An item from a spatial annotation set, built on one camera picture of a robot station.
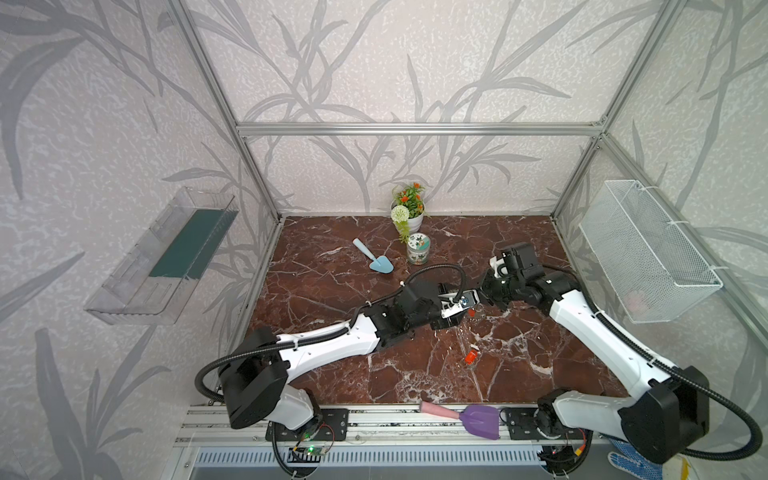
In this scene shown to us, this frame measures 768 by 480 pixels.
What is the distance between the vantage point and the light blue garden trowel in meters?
1.06

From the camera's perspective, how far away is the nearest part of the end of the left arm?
2.06 ft

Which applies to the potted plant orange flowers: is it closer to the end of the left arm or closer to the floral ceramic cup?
the floral ceramic cup

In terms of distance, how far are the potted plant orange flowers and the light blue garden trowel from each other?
0.10 meters

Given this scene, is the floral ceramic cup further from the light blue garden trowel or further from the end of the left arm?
the end of the left arm

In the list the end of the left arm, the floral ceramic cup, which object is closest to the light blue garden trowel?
the floral ceramic cup

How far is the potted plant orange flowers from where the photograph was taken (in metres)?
1.04

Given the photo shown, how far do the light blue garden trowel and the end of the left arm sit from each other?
38cm

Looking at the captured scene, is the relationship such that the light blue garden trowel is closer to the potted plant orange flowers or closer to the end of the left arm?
the potted plant orange flowers

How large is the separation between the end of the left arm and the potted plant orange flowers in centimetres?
39
